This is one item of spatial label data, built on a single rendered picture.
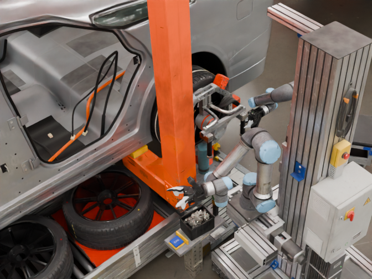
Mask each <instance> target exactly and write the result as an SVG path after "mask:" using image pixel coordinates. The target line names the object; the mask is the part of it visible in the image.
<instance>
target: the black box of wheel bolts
mask: <svg viewBox="0 0 372 279"><path fill-rule="evenodd" d="M214 218H215V217H214V216H213V215H212V214H211V213H210V212H209V210H208V209H207V208H206V207H205V206H204V205H202V206H200V207H198V208H196V209H194V210H193V211H191V212H189V213H187V214H185V215H183V216H181V217H180V218H179V219H180V228H181V230H182V231H183V232H184V233H185V234H186V236H187V237H188V238H189V239H190V240H191V241H193V240H194V239H196V238H198V237H200V236H202V235H203V234H205V233H207V232H208V231H210V230H212V229H213V228H215V225H214Z"/></svg>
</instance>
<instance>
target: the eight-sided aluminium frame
mask: <svg viewBox="0 0 372 279"><path fill-rule="evenodd" d="M214 92H218V93H220V94H221V95H223V97H224V96H225V95H230V96H233V95H232V94H231V93H229V92H228V91H226V90H224V89H220V87H219V86H217V85H215V84H213V83H211V84H209V85H207V86H206V87H204V88H202V89H200V90H198V91H197V92H195V93H193V108H194V106H195V105H196V103H197V102H199V101H201V100H202V99H203V98H206V97H208V96H209V95H211V94H213V93H214ZM223 108H224V110H227V111H229V110H232V108H233V104H230V105H228V106H225V107H223ZM227 115H228V114H223V116H222V118H223V117H225V116H227ZM222 118H221V119H222ZM230 121H231V120H230ZM230 121H228V122H227V123H225V124H226V126H227V125H228V124H229V122H230ZM219 139H220V138H218V139H216V138H213V140H212V145H214V144H216V143H217V142H218V140H219ZM200 143H207V142H206V141H204V140H203V141H202V142H200ZM200 143H199V144H200ZM197 146H198V144H197V145H196V146H195V155H196V156H197V155H198V148H197Z"/></svg>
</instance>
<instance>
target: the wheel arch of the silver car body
mask: <svg viewBox="0 0 372 279"><path fill-rule="evenodd" d="M192 65H197V66H200V67H202V68H203V69H205V70H207V71H209V72H211V73H212V74H214V75H217V74H222V75H224V76H226V77H227V78H229V75H228V70H227V68H226V65H225V63H224V61H223V60H222V58H221V57H220V56H218V54H216V53H214V52H212V51H207V50H201V51H196V52H194V53H192ZM227 88H228V91H229V81H228V83H227ZM155 98H156V96H155ZM155 98H154V100H155ZM153 103H154V101H153ZM152 107H153V105H152ZM151 112H152V109H151ZM150 122H151V115H150V120H149V130H150V135H151V127H150ZM151 139H152V135H151ZM152 141H153V139H152Z"/></svg>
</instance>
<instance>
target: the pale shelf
mask: <svg viewBox="0 0 372 279"><path fill-rule="evenodd" d="M207 209H208V210H209V212H210V213H211V214H212V215H213V210H212V209H211V208H207ZM223 224H225V219H223V218H222V217H221V216H220V215H218V216H217V217H215V218H214V225H215V228H213V229H212V230H210V231H208V232H206V233H205V234H203V235H202V236H200V237H198V238H196V239H194V240H193V241H191V240H190V239H189V238H188V237H187V236H186V234H185V233H184V232H183V231H182V230H181V229H179V230H177V231H178V232H179V233H180V234H181V235H183V236H184V237H185V238H186V239H187V240H188V241H189V244H188V245H187V244H186V243H185V244H184V245H183V246H181V247H180V248H179V249H178V250H176V249H174V248H173V247H172V246H171V245H170V244H169V241H170V240H171V239H173V238H174V237H176V236H177V235H176V232H175V233H173V234H172V235H171V236H169V237H168V238H166V239H165V240H164V243H165V244H166V245H167V246H168V247H170V248H171V249H172V250H173V251H174V252H175V253H176V254H177V255H178V256H179V257H182V256H183V255H184V254H186V253H187V252H188V251H189V250H191V249H192V248H193V247H195V246H196V245H197V244H198V243H200V242H201V241H203V240H204V239H205V238H206V237H208V236H209V235H210V234H212V233H213V232H214V231H215V230H217V229H218V228H220V227H221V226H222V225H223Z"/></svg>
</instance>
